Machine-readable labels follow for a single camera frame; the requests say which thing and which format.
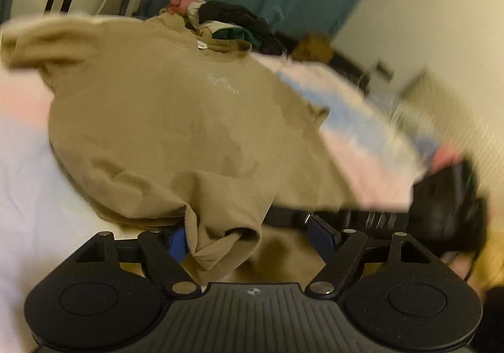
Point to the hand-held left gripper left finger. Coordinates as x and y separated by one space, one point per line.
179 246

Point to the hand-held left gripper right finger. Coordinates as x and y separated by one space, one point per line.
321 238

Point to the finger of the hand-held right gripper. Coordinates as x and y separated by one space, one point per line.
354 219

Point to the tan t-shirt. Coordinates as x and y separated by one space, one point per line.
177 120

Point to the pastel pink blue bed sheet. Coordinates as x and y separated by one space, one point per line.
354 148

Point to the brown bag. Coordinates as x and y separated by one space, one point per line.
313 46

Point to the green garment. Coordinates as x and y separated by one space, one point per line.
236 36

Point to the black garment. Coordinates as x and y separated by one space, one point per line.
236 16

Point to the pink garment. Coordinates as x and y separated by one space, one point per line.
184 6

